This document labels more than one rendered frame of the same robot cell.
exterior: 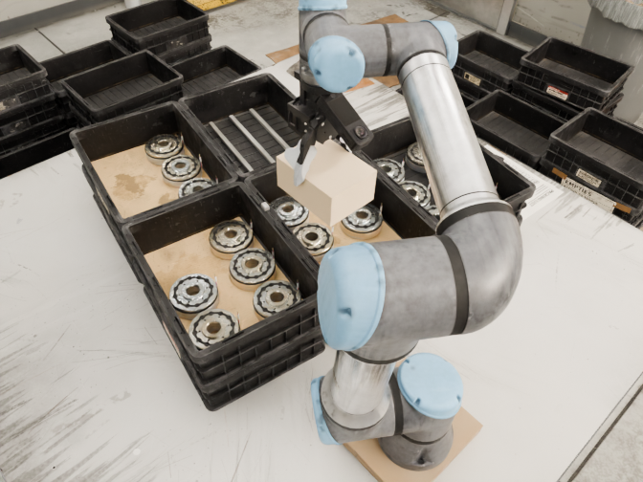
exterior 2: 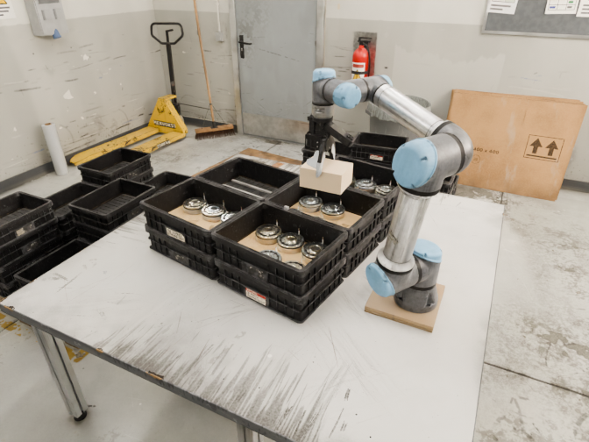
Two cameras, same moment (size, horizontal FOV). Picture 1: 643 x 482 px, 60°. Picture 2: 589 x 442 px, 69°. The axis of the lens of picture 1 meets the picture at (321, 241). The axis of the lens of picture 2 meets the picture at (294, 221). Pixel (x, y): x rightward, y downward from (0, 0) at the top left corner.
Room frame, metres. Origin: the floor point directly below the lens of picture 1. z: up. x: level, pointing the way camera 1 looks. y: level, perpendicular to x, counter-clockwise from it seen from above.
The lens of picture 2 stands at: (-0.46, 0.60, 1.74)
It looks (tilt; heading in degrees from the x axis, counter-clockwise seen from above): 31 degrees down; 340
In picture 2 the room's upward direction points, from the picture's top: straight up
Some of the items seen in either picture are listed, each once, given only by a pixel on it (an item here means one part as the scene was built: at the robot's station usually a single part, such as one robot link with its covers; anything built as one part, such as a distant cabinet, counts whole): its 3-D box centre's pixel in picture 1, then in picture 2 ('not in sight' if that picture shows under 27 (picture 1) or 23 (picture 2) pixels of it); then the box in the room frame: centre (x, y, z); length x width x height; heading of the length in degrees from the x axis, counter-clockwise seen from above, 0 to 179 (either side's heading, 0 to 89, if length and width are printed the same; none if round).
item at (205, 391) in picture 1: (229, 305); (280, 270); (0.76, 0.21, 0.76); 0.40 x 0.30 x 0.12; 34
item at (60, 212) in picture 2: (95, 97); (77, 221); (2.28, 1.11, 0.31); 0.40 x 0.30 x 0.34; 134
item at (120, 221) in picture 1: (151, 158); (200, 203); (1.09, 0.44, 0.92); 0.40 x 0.30 x 0.02; 34
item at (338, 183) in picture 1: (325, 178); (326, 174); (0.85, 0.00, 1.08); 0.16 x 0.12 x 0.07; 44
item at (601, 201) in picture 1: (582, 203); not in sight; (1.55, -0.98, 0.41); 0.31 x 0.02 x 0.16; 44
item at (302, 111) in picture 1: (317, 105); (320, 132); (0.87, 0.02, 1.24); 0.09 x 0.08 x 0.12; 44
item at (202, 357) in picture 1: (221, 260); (280, 234); (0.76, 0.21, 0.92); 0.40 x 0.30 x 0.02; 34
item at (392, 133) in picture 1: (433, 182); (358, 187); (1.10, -0.29, 0.87); 0.40 x 0.30 x 0.11; 34
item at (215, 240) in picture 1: (231, 235); (268, 231); (0.89, 0.21, 0.86); 0.10 x 0.10 x 0.01
